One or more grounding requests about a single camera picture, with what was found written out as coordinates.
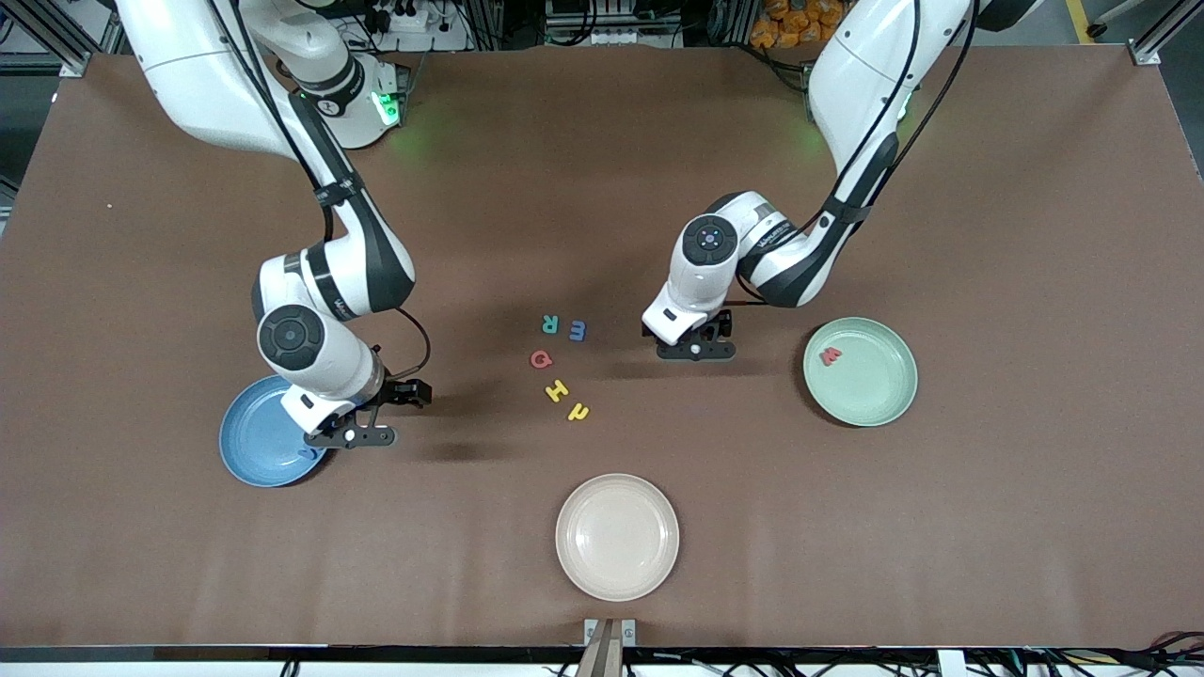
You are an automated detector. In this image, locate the blue plate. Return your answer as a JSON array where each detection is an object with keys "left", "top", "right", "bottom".
[{"left": 218, "top": 375, "right": 330, "bottom": 489}]

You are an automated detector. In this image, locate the green plate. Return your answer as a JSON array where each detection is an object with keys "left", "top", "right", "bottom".
[{"left": 802, "top": 317, "right": 919, "bottom": 429}]

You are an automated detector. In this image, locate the beige plate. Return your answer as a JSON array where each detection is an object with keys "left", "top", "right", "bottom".
[{"left": 555, "top": 473, "right": 681, "bottom": 603}]

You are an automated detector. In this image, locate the grey equipment box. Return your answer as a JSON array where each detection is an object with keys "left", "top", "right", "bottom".
[{"left": 544, "top": 0, "right": 692, "bottom": 48}]

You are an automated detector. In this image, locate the orange snack pile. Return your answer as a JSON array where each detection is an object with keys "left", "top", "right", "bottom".
[{"left": 750, "top": 0, "right": 829, "bottom": 50}]

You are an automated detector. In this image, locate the white power strip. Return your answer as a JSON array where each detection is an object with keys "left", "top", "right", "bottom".
[{"left": 362, "top": 0, "right": 471, "bottom": 53}]

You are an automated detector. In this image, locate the brown table cover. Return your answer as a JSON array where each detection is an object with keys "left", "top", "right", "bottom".
[{"left": 0, "top": 42, "right": 1204, "bottom": 650}]

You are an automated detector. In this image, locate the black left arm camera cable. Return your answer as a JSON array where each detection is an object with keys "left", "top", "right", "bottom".
[{"left": 701, "top": 0, "right": 979, "bottom": 341}]

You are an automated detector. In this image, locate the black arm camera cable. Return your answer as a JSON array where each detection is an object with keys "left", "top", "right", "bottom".
[
  {"left": 701, "top": 0, "right": 979, "bottom": 341},
  {"left": 202, "top": 0, "right": 435, "bottom": 408}
]

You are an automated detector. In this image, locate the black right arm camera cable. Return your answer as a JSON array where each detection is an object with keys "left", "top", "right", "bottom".
[{"left": 202, "top": 0, "right": 435, "bottom": 408}]

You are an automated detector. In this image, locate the metal table edge bracket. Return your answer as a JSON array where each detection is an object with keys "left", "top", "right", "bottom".
[{"left": 583, "top": 618, "right": 637, "bottom": 677}]

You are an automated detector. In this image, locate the aluminium frame post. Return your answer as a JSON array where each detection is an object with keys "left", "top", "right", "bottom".
[
  {"left": 0, "top": 0, "right": 123, "bottom": 78},
  {"left": 1129, "top": 0, "right": 1204, "bottom": 67}
]

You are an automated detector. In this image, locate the red and black cable bundle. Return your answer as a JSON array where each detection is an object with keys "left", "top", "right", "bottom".
[{"left": 1115, "top": 632, "right": 1204, "bottom": 674}]

